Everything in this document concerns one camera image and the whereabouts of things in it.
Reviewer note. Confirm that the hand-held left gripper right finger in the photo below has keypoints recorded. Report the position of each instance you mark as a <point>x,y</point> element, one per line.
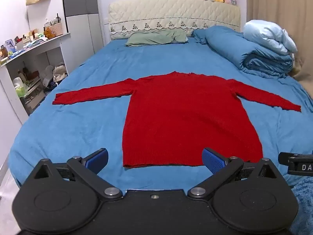
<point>212,160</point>

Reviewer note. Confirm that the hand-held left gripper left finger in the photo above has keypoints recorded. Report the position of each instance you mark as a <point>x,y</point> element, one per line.
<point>99,160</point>

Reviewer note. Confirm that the red knit sweater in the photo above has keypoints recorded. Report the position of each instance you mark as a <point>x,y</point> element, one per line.
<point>185,117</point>

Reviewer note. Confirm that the blue fluffy rug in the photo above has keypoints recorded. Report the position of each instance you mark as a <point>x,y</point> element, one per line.
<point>303,200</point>

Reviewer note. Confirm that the blue bed sheet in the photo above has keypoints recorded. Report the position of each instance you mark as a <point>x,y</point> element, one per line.
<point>80,127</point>

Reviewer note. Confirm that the cream cloth bag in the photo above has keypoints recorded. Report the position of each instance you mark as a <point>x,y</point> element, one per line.
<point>60,73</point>

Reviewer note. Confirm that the green tissue pack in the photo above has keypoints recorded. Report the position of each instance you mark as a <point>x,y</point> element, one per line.
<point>20,86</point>

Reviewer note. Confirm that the rolled blue duvet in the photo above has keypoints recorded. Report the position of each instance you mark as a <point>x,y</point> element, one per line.
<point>244,51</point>

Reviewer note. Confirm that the white desk with shelves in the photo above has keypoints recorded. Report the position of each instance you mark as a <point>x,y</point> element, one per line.
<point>46,46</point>

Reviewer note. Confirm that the light blue pillow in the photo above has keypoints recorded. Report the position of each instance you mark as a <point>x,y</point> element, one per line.
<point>269,35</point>

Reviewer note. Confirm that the green pillow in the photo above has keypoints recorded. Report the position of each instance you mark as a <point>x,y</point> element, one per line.
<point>156,38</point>

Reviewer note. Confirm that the brown teddy bear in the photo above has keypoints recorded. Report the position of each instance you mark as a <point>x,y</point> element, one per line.
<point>49,33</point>

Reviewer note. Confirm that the woven basket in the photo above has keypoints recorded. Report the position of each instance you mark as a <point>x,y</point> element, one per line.
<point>56,29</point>

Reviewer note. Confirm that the white and grey wardrobe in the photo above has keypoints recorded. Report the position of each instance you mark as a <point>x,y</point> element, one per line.
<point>80,17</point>

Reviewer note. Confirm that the cream quilted headboard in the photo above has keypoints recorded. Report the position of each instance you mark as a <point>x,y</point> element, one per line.
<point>171,12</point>

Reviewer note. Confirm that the beige curtain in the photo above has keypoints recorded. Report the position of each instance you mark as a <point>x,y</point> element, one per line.
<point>278,2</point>

